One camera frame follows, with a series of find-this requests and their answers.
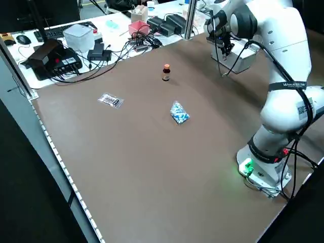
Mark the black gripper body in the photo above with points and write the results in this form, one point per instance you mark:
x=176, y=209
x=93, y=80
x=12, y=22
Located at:
x=216, y=38

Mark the silver aluminium medicine case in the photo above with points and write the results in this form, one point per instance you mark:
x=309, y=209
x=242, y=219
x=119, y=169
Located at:
x=244, y=63

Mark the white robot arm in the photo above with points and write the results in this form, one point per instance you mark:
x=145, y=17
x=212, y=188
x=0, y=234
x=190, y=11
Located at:
x=283, y=50

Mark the pink open box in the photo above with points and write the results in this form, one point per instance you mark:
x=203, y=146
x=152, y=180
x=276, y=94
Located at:
x=138, y=29

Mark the brown cardboard box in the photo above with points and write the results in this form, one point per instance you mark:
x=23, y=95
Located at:
x=139, y=15

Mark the white translucent box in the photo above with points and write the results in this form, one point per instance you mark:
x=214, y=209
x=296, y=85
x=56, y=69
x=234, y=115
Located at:
x=78, y=38

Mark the dark brown device box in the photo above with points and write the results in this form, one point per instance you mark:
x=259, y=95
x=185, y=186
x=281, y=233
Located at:
x=46, y=51

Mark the plastic bag with red print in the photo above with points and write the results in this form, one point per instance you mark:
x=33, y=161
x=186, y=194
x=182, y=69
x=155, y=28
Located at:
x=201, y=16

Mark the large black power adapter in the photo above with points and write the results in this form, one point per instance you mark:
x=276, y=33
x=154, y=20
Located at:
x=176, y=24

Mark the brown bottle with orange cap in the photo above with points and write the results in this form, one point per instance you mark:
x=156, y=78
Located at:
x=166, y=74

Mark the blue white capsule packet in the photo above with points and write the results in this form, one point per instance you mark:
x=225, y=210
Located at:
x=179, y=114

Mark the black usb hub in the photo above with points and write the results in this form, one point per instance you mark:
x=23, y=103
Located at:
x=138, y=43

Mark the teal face mask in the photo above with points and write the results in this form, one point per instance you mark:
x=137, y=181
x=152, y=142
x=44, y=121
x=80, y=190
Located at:
x=112, y=24

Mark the clear packet of brown swabs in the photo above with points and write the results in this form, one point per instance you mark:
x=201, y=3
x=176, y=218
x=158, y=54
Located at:
x=110, y=100

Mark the black keyboard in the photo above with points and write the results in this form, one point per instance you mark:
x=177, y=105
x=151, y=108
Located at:
x=55, y=30

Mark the black stand pole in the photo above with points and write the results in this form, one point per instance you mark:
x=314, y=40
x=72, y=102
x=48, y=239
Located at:
x=40, y=25

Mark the black computer mouse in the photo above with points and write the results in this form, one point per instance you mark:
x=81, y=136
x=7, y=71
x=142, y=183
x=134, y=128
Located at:
x=23, y=40

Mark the small black mouse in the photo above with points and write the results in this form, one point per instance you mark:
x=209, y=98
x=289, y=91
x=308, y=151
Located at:
x=9, y=42

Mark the aluminium profile post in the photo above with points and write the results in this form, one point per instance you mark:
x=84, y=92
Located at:
x=190, y=20

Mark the black network switch box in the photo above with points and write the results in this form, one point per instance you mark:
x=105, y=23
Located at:
x=68, y=60

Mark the grey table side rail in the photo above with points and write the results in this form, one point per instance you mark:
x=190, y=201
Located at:
x=48, y=162

